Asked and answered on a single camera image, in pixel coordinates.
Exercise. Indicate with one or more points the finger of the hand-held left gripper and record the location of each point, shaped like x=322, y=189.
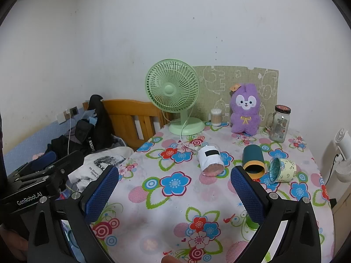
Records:
x=70, y=160
x=45, y=158

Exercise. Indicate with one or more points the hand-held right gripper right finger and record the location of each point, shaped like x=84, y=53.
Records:
x=248, y=197

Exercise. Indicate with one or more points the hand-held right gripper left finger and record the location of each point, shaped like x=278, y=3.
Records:
x=100, y=197

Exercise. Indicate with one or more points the dark teal cup yellow rim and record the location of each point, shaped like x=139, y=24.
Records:
x=253, y=156

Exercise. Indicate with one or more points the pale yellow patterned cup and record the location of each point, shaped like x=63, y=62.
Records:
x=286, y=169

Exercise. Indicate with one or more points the white cup black label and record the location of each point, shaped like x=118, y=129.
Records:
x=209, y=159

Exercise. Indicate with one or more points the person's left hand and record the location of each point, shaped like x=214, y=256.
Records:
x=9, y=242

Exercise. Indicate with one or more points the white printed t-shirt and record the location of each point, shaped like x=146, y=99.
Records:
x=109, y=156

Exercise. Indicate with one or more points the floral tablecloth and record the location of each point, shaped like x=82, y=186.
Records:
x=164, y=211

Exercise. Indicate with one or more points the wooden bed headboard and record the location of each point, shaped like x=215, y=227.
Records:
x=129, y=112

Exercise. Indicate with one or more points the glass jar mug red lid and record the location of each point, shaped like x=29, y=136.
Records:
x=279, y=127

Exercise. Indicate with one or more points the purple plush toy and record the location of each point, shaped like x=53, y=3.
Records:
x=245, y=115

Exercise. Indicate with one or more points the cotton swab container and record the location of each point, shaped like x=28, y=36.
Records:
x=216, y=117

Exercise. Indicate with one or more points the white clip fan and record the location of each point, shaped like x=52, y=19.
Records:
x=342, y=153

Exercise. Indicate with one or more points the green desk fan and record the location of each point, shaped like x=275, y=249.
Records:
x=168, y=90

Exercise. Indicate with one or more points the green elephant print foam mat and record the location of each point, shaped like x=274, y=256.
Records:
x=219, y=79

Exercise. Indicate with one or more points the wall socket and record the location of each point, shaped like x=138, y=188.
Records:
x=67, y=115

